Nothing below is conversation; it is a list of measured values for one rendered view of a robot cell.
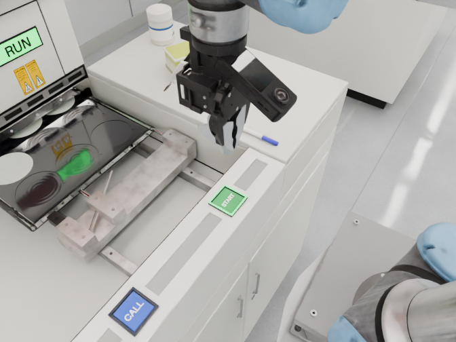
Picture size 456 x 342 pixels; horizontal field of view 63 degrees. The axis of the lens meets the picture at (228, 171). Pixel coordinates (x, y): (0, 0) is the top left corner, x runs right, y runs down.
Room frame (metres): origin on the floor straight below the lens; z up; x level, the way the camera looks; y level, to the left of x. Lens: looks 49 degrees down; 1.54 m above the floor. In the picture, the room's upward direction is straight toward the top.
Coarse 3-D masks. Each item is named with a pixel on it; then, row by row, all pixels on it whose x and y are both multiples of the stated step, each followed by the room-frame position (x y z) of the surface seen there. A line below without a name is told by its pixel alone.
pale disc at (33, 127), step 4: (36, 120) 0.74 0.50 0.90; (40, 120) 0.74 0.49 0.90; (32, 124) 0.73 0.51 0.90; (36, 124) 0.73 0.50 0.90; (40, 124) 0.73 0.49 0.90; (24, 128) 0.71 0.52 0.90; (28, 128) 0.71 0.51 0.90; (32, 128) 0.71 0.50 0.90; (36, 128) 0.71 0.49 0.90; (20, 132) 0.70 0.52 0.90; (24, 132) 0.70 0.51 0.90; (28, 132) 0.70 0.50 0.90; (32, 132) 0.70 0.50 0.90; (12, 136) 0.68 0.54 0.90; (16, 136) 0.68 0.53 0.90; (20, 136) 0.68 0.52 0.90
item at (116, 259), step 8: (64, 216) 0.48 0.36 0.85; (104, 248) 0.40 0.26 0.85; (112, 248) 0.40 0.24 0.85; (104, 256) 0.38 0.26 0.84; (112, 256) 0.38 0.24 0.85; (120, 256) 0.38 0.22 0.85; (112, 264) 0.37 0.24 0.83; (120, 264) 0.36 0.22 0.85; (128, 264) 0.36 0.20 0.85; (128, 272) 0.34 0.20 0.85
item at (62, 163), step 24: (48, 120) 0.74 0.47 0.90; (72, 120) 0.75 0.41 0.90; (96, 120) 0.75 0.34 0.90; (120, 120) 0.74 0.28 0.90; (0, 144) 0.66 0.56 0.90; (24, 144) 0.66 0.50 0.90; (48, 144) 0.66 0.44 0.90; (72, 144) 0.66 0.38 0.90; (96, 144) 0.66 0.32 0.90; (120, 144) 0.66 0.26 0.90; (48, 168) 0.58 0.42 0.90; (72, 168) 0.58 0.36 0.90; (96, 168) 0.58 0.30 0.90; (0, 192) 0.51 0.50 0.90; (24, 192) 0.51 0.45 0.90; (48, 192) 0.51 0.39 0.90
